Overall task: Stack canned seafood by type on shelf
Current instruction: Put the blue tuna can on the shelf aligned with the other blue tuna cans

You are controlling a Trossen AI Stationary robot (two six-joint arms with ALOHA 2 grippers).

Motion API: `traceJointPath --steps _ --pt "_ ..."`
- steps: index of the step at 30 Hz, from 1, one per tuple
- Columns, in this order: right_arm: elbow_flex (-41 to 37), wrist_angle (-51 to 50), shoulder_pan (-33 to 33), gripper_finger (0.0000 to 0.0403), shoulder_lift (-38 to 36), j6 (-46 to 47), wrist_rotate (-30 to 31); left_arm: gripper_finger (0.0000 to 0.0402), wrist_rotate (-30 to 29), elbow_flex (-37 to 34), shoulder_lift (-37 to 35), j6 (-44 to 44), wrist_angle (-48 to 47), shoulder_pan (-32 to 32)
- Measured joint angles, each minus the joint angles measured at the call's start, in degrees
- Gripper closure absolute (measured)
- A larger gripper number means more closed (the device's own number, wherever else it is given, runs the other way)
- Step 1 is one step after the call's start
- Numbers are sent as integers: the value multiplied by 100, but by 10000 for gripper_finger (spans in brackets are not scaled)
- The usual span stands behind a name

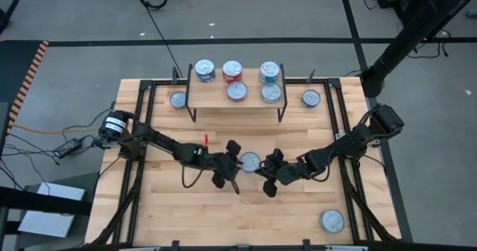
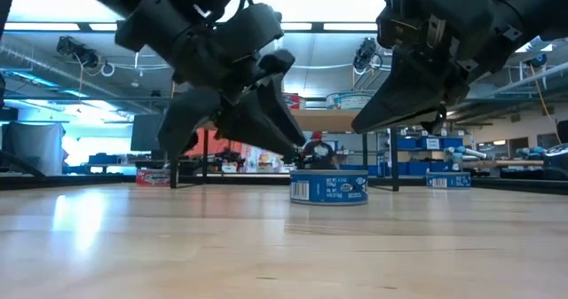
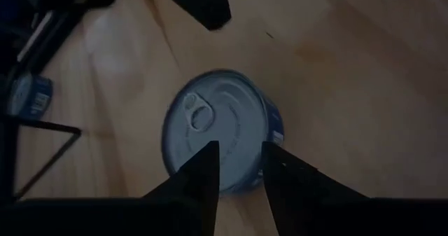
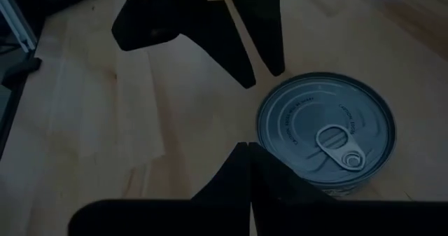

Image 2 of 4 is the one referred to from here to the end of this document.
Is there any black monitor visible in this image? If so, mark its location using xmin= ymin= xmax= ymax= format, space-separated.
xmin=130 ymin=114 xmax=166 ymax=153

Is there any red label seafood can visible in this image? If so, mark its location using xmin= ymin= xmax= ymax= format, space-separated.
xmin=135 ymin=169 xmax=172 ymax=188
xmin=283 ymin=93 xmax=307 ymax=111

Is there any black ceiling camera rig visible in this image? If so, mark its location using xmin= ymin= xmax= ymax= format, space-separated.
xmin=56 ymin=35 xmax=101 ymax=69
xmin=352 ymin=36 xmax=383 ymax=72

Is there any person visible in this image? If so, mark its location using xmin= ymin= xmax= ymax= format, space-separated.
xmin=301 ymin=130 xmax=338 ymax=170

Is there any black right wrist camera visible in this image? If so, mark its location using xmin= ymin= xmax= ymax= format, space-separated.
xmin=376 ymin=0 xmax=496 ymax=47

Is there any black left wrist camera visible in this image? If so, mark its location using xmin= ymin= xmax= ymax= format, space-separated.
xmin=208 ymin=2 xmax=285 ymax=63

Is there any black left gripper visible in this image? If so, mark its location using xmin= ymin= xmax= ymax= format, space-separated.
xmin=158 ymin=28 xmax=307 ymax=159

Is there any grey cloth cover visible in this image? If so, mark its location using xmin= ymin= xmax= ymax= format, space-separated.
xmin=2 ymin=121 xmax=67 ymax=177

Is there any orange sheet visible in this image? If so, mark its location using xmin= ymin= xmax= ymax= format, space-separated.
xmin=190 ymin=128 xmax=243 ymax=158

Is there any silver ceiling pipe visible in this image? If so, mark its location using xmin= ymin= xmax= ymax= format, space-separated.
xmin=481 ymin=61 xmax=568 ymax=100

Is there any teal label seafood can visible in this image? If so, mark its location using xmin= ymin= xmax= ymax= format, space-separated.
xmin=326 ymin=90 xmax=375 ymax=111

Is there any blue label seafood can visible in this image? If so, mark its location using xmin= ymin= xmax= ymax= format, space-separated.
xmin=425 ymin=170 xmax=472 ymax=190
xmin=289 ymin=169 xmax=370 ymax=207

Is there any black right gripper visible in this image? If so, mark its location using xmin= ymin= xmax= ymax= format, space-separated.
xmin=352 ymin=36 xmax=502 ymax=134

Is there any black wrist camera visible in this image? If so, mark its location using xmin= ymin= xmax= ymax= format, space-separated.
xmin=208 ymin=2 xmax=285 ymax=63
xmin=376 ymin=0 xmax=496 ymax=47

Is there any yellow hanging cable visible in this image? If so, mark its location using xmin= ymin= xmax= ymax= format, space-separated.
xmin=527 ymin=61 xmax=558 ymax=134

